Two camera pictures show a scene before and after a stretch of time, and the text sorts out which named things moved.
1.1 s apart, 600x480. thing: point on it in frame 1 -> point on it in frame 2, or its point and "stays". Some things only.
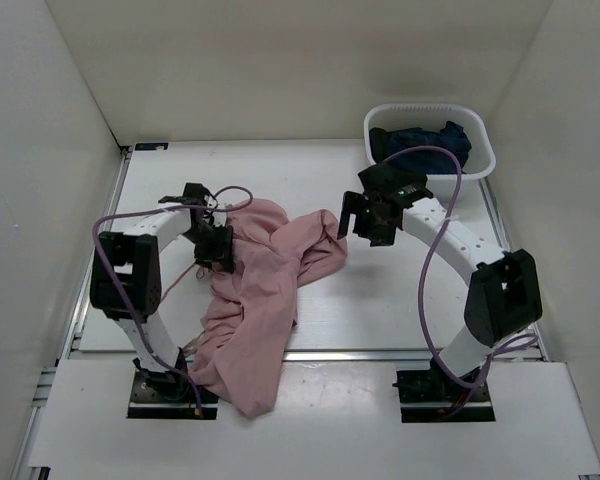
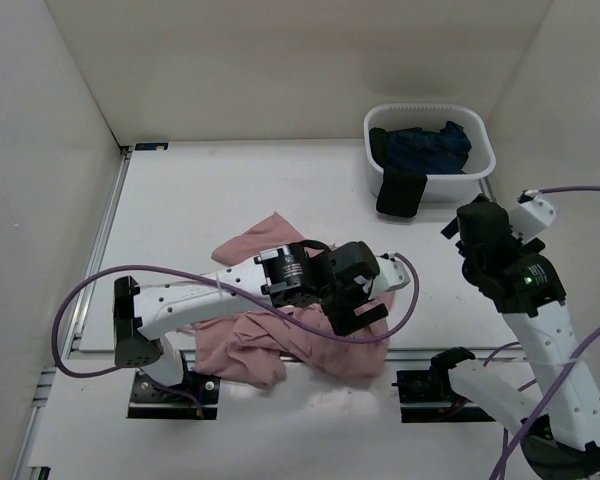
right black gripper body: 369,225 -> 532,245
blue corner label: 151,146 stays
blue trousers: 430,161 stays
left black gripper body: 208,242 -> 338,302
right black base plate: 434,396 stays
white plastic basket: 481,160 stays
